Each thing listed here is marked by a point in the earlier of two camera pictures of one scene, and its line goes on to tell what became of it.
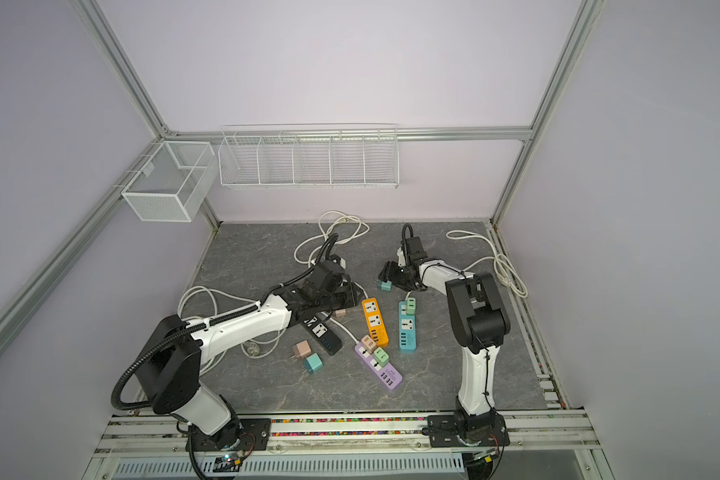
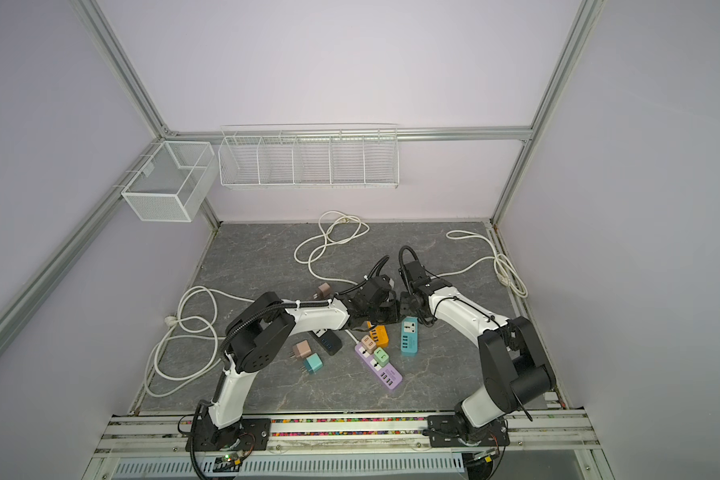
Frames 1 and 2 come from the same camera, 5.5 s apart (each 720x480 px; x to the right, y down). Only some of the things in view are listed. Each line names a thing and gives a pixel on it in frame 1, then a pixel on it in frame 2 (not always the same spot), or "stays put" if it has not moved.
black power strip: [323, 332] stays put
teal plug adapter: [313, 363] stays put
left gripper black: [352, 298] → [395, 312]
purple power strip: [387, 374] stays put
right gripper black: [389, 270] → [404, 302]
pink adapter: [368, 343] stays put
